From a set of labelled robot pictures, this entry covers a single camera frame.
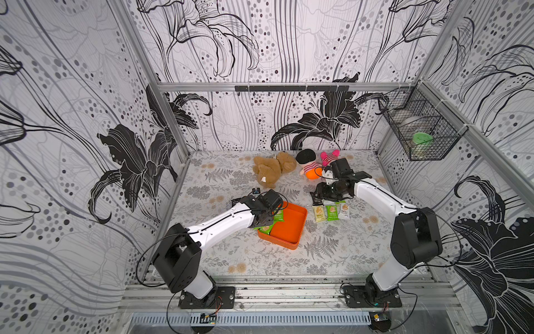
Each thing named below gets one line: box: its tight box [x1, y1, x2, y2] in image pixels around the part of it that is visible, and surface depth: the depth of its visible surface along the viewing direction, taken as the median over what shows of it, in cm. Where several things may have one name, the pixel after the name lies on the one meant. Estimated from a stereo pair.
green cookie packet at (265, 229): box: [253, 221, 277, 236], surface depth 88 cm
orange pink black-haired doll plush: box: [295, 148, 323, 181], surface depth 109 cm
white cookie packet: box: [337, 202, 350, 220], surface depth 95 cm
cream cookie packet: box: [312, 205, 327, 223], surface depth 95 cm
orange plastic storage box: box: [257, 201, 308, 250], surface depth 92 cm
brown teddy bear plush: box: [253, 151, 297, 190], surface depth 103 cm
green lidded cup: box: [410, 132, 434, 158], surface depth 80 cm
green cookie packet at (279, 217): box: [269, 209, 286, 227], surface depth 94 cm
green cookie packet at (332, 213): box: [325, 205, 341, 222], surface depth 95 cm
